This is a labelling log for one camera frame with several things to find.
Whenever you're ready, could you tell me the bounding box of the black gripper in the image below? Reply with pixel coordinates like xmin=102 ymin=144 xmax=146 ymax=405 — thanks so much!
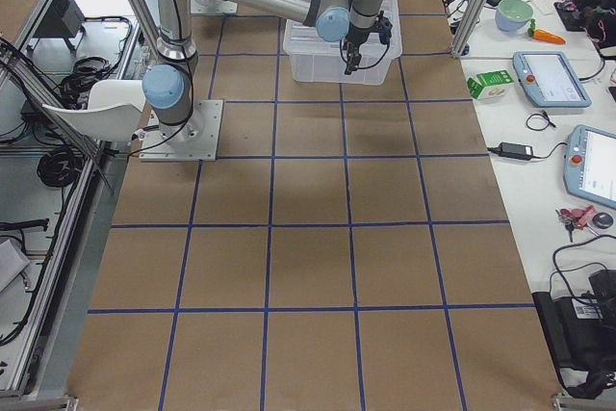
xmin=344 ymin=24 xmax=372 ymax=75

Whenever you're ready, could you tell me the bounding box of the clear plastic box lid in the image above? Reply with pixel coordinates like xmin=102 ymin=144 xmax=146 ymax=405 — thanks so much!
xmin=283 ymin=0 xmax=402 ymax=60

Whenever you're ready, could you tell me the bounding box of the clear plastic storage box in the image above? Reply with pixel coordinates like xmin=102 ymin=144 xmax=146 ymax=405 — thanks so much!
xmin=282 ymin=0 xmax=403 ymax=86

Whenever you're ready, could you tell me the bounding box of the green white carton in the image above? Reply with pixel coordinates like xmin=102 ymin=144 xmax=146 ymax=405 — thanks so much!
xmin=467 ymin=69 xmax=514 ymax=100

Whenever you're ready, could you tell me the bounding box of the green bowl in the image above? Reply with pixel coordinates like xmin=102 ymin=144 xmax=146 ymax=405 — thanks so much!
xmin=495 ymin=0 xmax=534 ymax=32

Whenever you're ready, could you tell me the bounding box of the toy carrot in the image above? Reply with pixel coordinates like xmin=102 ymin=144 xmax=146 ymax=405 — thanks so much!
xmin=527 ymin=19 xmax=566 ymax=45

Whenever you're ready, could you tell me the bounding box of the black power adapter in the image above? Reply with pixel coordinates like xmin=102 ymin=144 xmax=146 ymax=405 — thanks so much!
xmin=487 ymin=141 xmax=534 ymax=161

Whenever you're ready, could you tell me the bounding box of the far teach pendant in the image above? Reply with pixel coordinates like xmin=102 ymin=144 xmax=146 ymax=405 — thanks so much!
xmin=512 ymin=51 xmax=592 ymax=109

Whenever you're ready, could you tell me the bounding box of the teach pendant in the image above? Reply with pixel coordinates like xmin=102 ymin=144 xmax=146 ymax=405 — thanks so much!
xmin=563 ymin=125 xmax=616 ymax=209
xmin=512 ymin=51 xmax=592 ymax=109

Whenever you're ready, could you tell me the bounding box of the white plastic chair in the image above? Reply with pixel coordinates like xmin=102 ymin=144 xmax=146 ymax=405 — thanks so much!
xmin=42 ymin=80 xmax=145 ymax=142

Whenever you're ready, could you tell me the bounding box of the near teach pendant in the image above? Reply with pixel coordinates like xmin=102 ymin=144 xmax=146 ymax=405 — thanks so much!
xmin=563 ymin=125 xmax=616 ymax=209

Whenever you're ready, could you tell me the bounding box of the red key bunch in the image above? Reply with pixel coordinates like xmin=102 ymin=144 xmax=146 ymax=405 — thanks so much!
xmin=555 ymin=205 xmax=599 ymax=243

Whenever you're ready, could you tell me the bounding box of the black laptop bag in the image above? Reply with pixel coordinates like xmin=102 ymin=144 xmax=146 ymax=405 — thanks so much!
xmin=532 ymin=270 xmax=615 ymax=399

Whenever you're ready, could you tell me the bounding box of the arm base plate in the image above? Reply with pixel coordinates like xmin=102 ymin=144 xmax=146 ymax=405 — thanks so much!
xmin=138 ymin=99 xmax=223 ymax=162
xmin=191 ymin=0 xmax=238 ymax=16

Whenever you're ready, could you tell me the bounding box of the black coiled cable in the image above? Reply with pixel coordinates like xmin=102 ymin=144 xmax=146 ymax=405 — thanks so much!
xmin=37 ymin=146 xmax=81 ymax=189

